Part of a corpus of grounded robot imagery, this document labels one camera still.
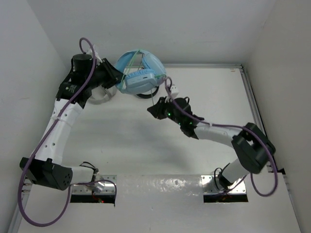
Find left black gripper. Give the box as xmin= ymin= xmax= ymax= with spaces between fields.
xmin=85 ymin=58 xmax=126 ymax=90

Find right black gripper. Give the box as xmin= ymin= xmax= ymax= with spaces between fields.
xmin=148 ymin=96 xmax=183 ymax=126

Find light blue headphones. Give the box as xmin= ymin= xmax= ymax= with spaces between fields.
xmin=114 ymin=50 xmax=167 ymax=95

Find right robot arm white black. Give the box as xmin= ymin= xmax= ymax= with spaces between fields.
xmin=147 ymin=97 xmax=276 ymax=191

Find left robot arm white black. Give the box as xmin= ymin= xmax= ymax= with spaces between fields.
xmin=19 ymin=53 xmax=123 ymax=190

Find black headphones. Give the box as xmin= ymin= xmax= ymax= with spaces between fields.
xmin=136 ymin=86 xmax=159 ymax=100

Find white grey headphones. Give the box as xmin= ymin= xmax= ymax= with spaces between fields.
xmin=88 ymin=86 xmax=117 ymax=105

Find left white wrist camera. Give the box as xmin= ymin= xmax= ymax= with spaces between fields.
xmin=86 ymin=44 xmax=103 ymax=66

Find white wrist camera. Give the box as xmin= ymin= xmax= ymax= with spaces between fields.
xmin=86 ymin=44 xmax=103 ymax=66
xmin=165 ymin=84 xmax=179 ymax=102

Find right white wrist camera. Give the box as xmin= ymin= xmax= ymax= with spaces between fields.
xmin=165 ymin=84 xmax=179 ymax=102

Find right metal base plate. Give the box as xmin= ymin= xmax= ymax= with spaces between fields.
xmin=201 ymin=175 xmax=247 ymax=195

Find metal base plate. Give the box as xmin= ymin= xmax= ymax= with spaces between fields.
xmin=201 ymin=175 xmax=247 ymax=195
xmin=71 ymin=174 xmax=117 ymax=195

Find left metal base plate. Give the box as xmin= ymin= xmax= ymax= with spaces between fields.
xmin=71 ymin=174 xmax=117 ymax=195

